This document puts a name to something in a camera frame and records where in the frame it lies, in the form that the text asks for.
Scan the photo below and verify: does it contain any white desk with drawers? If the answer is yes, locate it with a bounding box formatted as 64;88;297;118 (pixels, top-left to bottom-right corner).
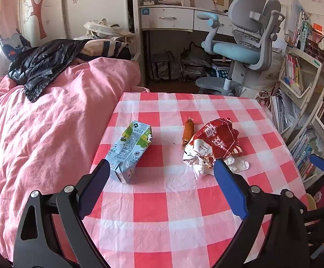
138;1;263;87

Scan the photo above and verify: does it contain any pink blanket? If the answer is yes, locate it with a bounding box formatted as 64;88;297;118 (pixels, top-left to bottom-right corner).
0;57;141;263

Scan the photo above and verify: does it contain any yellow trash bin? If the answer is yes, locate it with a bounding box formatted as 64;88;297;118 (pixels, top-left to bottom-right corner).
306;193;318;211

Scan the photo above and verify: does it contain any stack of colourful books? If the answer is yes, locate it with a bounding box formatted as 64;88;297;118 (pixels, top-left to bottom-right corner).
290;132;319;181

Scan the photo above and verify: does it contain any pink cartoon print curtain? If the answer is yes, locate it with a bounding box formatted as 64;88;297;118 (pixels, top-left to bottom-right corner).
0;0;32;60

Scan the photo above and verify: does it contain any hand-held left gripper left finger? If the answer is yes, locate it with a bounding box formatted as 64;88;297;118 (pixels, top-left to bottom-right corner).
13;159;112;268

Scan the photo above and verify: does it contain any white tissue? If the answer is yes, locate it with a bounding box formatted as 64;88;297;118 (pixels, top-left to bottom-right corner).
191;156;250;180

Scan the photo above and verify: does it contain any row of tall upright books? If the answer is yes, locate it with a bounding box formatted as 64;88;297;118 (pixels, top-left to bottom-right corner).
286;0;313;49

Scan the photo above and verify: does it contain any row of red white books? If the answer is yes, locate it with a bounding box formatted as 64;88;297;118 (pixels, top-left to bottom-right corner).
286;54;305;90

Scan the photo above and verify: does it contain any orange sausage with torn end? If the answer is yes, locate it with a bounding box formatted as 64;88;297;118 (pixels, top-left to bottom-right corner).
181;118;195;149

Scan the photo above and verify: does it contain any blue green drink carton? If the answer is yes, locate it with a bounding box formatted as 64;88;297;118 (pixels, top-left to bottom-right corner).
106;120;153;185

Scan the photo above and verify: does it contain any bundle of newspapers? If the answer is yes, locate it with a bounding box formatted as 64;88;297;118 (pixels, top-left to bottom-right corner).
180;42;207;81

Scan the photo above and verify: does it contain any red snack bag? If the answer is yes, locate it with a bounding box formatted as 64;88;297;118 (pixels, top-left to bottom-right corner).
182;118;243;171

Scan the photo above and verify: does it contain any grey blue desk chair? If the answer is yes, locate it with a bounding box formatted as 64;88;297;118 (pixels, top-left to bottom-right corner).
195;0;286;95

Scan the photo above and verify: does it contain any beige canvas bag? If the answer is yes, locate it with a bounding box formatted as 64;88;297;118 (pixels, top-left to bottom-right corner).
84;19;136;41

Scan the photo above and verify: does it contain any white wardrobe with tree decal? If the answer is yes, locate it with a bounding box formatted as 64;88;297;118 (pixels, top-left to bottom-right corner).
19;0;131;41

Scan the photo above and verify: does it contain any pink bag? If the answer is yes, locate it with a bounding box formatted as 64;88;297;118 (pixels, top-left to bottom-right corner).
313;180;324;210

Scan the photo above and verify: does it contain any clear bag with black trim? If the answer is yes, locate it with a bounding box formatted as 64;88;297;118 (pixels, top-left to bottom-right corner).
151;52;179;80

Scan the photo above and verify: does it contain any white tote bag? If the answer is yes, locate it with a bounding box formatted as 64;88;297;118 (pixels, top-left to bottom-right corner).
260;52;285;90

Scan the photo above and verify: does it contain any red white checkered tablecloth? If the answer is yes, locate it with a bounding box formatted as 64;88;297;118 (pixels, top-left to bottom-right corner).
51;92;309;268

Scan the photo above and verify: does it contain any stack of spiral notebooks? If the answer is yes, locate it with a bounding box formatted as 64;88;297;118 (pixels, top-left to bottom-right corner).
271;91;299;133

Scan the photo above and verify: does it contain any large white shelf cart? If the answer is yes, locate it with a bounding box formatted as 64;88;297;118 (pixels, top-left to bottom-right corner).
288;33;324;190

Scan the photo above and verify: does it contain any small white shelf cart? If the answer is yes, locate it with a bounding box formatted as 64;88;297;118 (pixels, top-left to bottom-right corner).
274;46;324;146

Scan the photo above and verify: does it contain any white bag with red straps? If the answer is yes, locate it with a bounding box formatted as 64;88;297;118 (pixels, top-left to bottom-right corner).
255;89;274;109

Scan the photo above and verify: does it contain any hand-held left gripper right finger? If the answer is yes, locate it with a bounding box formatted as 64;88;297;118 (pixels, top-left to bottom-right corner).
213;159;311;268

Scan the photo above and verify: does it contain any navy beige striped cloth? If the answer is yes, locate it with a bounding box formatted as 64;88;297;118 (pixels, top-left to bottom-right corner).
76;38;131;60

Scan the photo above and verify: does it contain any black puffer jacket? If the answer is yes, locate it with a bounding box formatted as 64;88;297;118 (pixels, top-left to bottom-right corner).
8;39;92;103

